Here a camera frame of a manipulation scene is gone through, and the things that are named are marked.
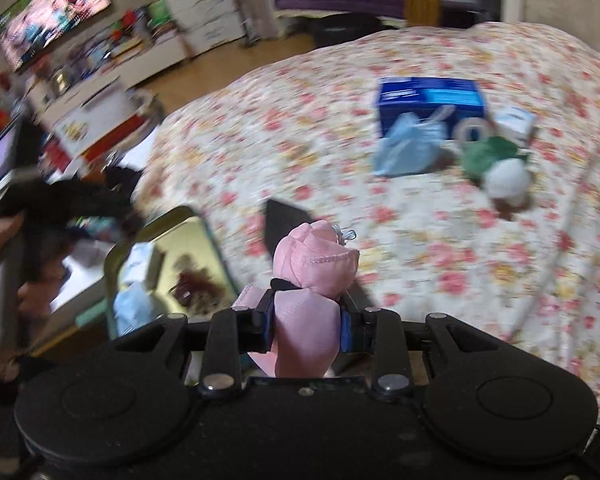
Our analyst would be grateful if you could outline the white cabinet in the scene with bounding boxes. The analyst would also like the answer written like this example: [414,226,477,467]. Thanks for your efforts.
[150,0,248,56]

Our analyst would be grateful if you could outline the black round bin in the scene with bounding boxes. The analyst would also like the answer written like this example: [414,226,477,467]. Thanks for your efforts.
[312,15,386,51]

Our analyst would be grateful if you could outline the pink satin cloth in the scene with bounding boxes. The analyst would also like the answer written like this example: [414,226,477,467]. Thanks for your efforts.
[230,220,361,378]

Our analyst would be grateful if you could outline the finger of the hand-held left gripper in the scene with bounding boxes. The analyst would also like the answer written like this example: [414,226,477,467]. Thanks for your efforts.
[65,182,138,228]

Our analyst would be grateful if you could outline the black flat object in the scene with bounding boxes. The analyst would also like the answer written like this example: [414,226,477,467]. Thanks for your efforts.
[262,199,311,266]

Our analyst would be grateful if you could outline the blue and white box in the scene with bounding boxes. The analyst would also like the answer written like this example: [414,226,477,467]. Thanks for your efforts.
[377,77,488,138]

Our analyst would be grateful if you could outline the green foam edge guard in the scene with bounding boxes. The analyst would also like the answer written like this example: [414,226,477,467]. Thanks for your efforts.
[72,307,108,333]

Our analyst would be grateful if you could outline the black glove grey fingertips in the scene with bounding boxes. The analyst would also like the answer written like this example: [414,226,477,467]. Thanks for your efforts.
[104,166,142,193]

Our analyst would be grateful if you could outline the white rolled sock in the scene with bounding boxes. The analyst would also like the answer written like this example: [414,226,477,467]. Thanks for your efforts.
[482,160,531,206]

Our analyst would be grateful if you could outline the gold metal tin tray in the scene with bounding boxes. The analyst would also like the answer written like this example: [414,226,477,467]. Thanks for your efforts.
[104,205,241,341]

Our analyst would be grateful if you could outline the small white box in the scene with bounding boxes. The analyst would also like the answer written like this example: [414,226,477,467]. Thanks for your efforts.
[492,107,537,146]

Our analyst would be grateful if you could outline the green cloth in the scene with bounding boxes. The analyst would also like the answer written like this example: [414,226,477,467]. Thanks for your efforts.
[460,137,528,186]

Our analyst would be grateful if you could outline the brown soft item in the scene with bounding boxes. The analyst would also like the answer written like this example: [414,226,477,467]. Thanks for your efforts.
[172,257,226,308]

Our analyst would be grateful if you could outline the flat screen television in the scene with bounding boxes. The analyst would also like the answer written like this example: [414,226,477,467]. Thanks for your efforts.
[0,0,113,73]

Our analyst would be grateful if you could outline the floral bedspread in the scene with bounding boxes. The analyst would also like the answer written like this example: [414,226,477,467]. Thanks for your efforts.
[132,20,600,411]

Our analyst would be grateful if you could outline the white television stand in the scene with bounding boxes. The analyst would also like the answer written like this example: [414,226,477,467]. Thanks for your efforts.
[25,25,191,111]

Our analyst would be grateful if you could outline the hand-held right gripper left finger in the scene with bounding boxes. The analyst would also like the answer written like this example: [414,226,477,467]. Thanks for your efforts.
[152,287,276,398]

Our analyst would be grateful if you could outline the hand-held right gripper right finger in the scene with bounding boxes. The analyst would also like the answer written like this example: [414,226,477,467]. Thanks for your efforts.
[337,287,481,397]

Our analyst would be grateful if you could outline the yellow wooden chair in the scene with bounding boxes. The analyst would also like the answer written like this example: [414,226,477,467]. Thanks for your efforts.
[405,0,441,26]

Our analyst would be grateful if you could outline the white tape roll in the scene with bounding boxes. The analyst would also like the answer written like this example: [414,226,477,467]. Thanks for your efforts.
[455,117,493,148]

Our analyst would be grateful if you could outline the person's left hand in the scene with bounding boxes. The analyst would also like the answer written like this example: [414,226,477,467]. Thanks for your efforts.
[0,215,67,322]

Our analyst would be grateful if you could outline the desk calendar red base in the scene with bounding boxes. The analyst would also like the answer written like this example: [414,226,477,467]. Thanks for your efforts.
[55,77,153,158]

